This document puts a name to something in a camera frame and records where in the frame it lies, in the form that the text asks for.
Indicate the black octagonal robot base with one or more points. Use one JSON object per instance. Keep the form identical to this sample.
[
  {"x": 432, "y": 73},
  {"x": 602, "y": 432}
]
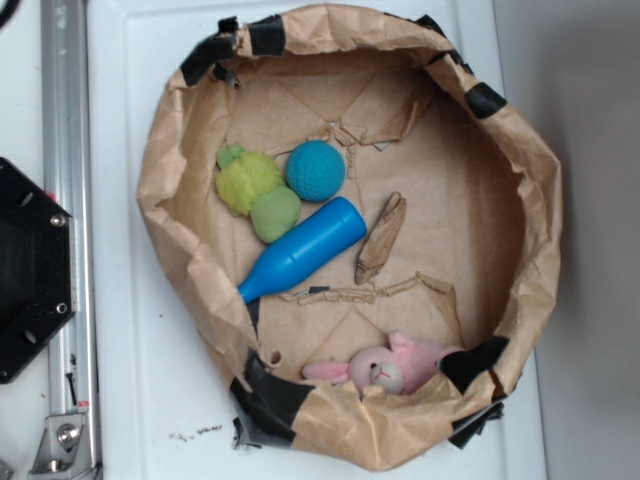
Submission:
[{"x": 36, "y": 277}]

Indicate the blue plastic bottle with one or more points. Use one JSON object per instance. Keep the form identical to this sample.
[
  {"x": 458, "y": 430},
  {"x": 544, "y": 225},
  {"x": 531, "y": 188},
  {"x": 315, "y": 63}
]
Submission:
[{"x": 298, "y": 254}]

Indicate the brown paper bag basin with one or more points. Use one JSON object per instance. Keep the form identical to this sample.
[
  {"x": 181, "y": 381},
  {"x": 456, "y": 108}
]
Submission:
[{"x": 475, "y": 265}]

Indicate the blue foam ball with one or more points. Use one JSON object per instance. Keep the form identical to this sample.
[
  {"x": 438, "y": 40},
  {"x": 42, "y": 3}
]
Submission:
[{"x": 315, "y": 171}]

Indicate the green yellow plush toy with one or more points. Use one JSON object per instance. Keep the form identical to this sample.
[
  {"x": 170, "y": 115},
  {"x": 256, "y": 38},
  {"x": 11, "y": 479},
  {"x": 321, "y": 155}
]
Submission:
[{"x": 251, "y": 184}]

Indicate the pink plush bunny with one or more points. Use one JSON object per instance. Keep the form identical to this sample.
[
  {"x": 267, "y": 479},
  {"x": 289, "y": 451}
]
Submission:
[{"x": 400, "y": 369}]

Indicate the metal corner bracket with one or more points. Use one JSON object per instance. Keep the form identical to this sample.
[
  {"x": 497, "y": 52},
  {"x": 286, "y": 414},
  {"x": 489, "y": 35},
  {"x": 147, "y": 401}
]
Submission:
[{"x": 64, "y": 451}]

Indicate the aluminium frame rail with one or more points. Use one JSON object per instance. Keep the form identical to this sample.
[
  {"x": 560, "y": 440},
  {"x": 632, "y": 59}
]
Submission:
[{"x": 73, "y": 369}]

